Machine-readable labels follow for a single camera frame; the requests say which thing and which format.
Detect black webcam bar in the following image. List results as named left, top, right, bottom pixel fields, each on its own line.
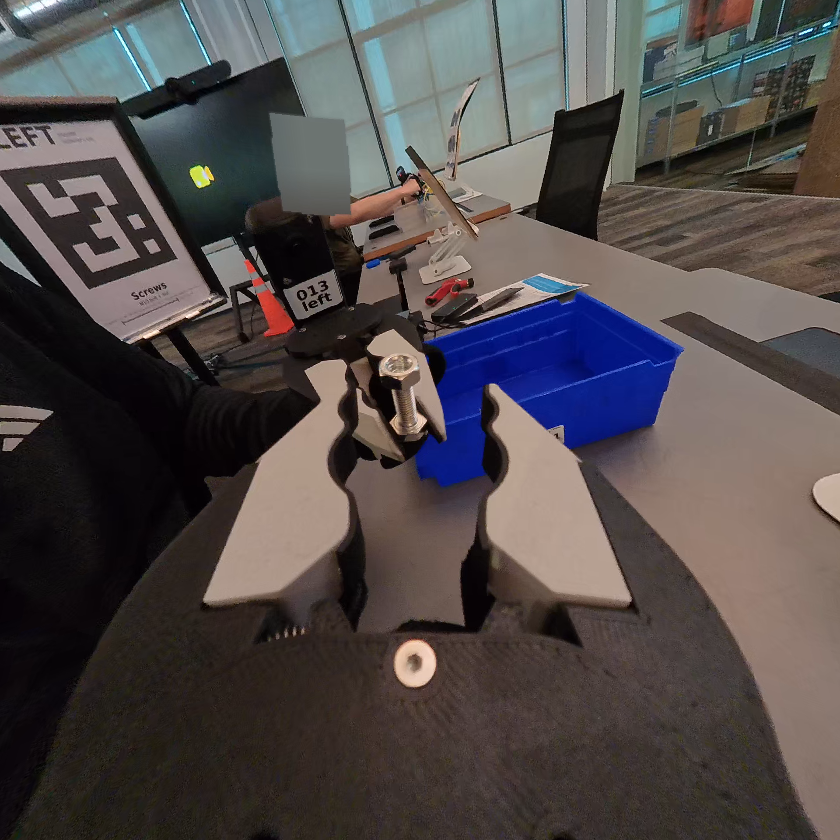
left=121, top=60, right=232, bottom=120

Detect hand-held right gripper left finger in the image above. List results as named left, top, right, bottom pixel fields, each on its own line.
left=202, top=379, right=363, bottom=623

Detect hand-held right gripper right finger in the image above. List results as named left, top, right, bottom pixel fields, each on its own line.
left=476, top=384, right=634, bottom=623

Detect black thin sheet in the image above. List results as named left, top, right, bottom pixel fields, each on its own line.
left=469, top=286, right=525, bottom=316

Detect framed marker sign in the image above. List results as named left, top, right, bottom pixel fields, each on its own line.
left=0, top=97, right=228, bottom=347

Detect black wall monitor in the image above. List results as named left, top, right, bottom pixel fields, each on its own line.
left=125, top=58, right=307, bottom=249

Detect storage shelf with boxes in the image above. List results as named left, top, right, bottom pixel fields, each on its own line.
left=640, top=0, right=840, bottom=169

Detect steel hex nut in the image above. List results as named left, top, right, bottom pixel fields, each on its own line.
left=378, top=352, right=421, bottom=390

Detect wood edged table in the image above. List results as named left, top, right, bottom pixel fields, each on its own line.
left=361, top=189, right=512, bottom=261

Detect white blue leaflet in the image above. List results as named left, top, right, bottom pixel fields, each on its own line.
left=472, top=272, right=590, bottom=323

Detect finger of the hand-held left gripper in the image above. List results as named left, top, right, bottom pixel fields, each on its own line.
left=304, top=357, right=408, bottom=462
left=365, top=328, right=450, bottom=444

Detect orange traffic cone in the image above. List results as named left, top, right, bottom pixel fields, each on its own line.
left=243, top=259, right=295, bottom=338

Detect red handled pliers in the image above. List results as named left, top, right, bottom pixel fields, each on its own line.
left=424, top=277, right=475, bottom=308

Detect black office chair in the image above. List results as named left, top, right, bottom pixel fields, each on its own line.
left=534, top=90, right=625, bottom=241

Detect black board with wooden back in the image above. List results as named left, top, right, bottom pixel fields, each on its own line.
left=404, top=145, right=480, bottom=241

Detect blue storage bin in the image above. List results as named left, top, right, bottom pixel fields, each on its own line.
left=415, top=291, right=684, bottom=488

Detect black flat case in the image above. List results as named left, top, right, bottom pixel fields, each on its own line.
left=430, top=293, right=479, bottom=323

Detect person's left forearm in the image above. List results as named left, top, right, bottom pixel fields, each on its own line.
left=189, top=364, right=324, bottom=481

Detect printed standing banner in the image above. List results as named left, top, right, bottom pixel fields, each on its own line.
left=444, top=78, right=482, bottom=182

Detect steel hex bolt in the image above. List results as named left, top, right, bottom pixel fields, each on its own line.
left=390, top=386, right=429, bottom=442

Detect white folding stand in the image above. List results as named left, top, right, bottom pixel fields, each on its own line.
left=812, top=473, right=840, bottom=525
left=418, top=223, right=473, bottom=285

